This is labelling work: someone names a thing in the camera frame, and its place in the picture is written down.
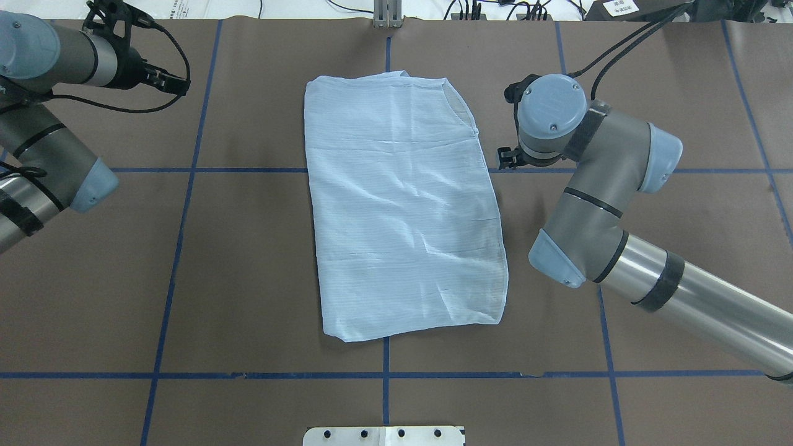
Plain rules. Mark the aluminium frame post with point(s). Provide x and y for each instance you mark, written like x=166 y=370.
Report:
x=388 y=14

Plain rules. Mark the upper orange black adapter box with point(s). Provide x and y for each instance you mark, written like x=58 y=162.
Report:
x=468 y=11

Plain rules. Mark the light blue long-sleeve shirt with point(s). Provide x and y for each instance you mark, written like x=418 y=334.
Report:
x=408 y=233

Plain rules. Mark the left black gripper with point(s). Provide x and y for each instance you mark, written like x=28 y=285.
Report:
x=131 y=67

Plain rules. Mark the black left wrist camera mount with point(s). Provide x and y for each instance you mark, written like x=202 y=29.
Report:
x=113 y=20

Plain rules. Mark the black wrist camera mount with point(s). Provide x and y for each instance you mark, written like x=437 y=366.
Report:
x=113 y=20
x=514 y=93

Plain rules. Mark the lower orange black adapter box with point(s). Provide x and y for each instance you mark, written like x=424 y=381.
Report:
x=529 y=11

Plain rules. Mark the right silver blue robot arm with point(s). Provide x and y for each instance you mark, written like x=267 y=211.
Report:
x=617 y=157

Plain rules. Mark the orange black adapter box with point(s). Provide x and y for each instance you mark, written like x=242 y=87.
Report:
x=529 y=11
x=468 y=11

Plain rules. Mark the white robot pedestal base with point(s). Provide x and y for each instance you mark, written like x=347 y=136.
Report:
x=386 y=435

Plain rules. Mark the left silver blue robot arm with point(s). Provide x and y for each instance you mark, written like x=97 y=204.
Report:
x=55 y=170

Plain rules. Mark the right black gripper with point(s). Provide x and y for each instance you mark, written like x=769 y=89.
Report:
x=509 y=157

